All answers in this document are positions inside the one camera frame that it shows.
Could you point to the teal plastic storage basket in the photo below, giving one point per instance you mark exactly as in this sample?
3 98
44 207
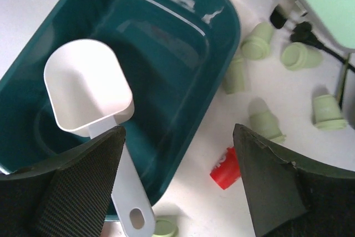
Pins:
174 54

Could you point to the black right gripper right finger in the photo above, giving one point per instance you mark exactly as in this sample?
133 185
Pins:
289 194

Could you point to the white plastic scoop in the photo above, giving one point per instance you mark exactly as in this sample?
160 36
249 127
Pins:
89 95

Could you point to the red coffee capsule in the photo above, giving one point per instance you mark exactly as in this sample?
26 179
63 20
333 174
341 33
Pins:
227 170

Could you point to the green coffee capsule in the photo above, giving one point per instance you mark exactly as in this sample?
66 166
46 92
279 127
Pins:
327 114
264 122
297 56
165 227
234 78
257 44

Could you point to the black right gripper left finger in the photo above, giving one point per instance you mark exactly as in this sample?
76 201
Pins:
65 195

